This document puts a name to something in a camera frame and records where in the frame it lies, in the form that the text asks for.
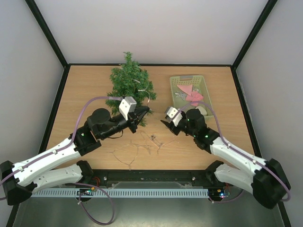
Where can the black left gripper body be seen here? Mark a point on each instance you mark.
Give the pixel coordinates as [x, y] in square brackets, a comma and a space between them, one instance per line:
[132, 123]

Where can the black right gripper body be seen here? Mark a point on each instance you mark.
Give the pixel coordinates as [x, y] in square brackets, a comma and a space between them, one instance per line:
[174, 127]

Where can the clear led string lights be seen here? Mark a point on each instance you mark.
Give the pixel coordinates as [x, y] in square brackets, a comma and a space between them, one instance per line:
[153, 146]

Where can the small green christmas tree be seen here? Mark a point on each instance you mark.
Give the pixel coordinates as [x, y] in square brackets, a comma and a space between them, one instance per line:
[129, 79]

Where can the light green plastic basket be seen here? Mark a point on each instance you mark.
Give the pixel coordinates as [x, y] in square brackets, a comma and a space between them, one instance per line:
[199, 85]

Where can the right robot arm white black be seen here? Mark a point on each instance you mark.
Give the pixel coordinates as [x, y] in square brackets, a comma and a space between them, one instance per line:
[265, 180]

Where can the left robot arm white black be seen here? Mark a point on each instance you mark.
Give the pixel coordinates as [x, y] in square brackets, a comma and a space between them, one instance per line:
[20, 180]

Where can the pink bow ornament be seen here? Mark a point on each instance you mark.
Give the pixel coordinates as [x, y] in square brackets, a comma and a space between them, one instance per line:
[194, 98]

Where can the silver star ornament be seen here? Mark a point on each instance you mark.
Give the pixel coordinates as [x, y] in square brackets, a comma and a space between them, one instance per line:
[181, 94]

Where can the pink paper triangle ornament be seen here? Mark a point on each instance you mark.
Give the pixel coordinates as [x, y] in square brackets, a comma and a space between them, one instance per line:
[186, 88]

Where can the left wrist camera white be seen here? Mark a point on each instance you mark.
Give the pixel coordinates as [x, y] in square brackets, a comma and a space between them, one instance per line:
[127, 105]

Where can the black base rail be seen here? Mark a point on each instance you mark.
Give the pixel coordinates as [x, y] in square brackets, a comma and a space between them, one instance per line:
[106, 178]

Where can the light blue slotted cable duct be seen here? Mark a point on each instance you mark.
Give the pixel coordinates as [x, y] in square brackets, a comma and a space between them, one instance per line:
[122, 193]

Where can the black corner frame post left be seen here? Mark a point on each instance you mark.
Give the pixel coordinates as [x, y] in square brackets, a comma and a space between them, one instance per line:
[46, 30]

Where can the black corner frame post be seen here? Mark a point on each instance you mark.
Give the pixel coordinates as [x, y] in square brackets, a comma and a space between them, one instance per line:
[270, 4]
[46, 30]

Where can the black corner frame post right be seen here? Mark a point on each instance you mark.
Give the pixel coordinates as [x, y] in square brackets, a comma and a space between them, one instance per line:
[270, 4]

